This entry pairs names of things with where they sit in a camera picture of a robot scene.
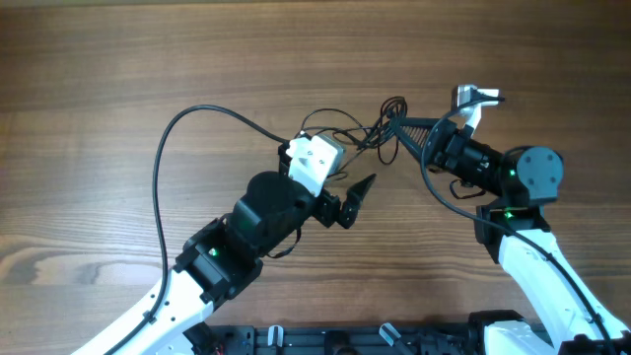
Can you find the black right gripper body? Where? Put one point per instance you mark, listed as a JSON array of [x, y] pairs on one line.
[[453, 146]]

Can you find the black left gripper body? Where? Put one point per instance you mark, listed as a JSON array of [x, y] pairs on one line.
[[325, 207]]

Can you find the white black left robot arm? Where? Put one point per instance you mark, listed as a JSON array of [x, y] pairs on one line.
[[219, 261]]

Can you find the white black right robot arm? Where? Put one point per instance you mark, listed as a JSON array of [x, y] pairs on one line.
[[518, 238]]

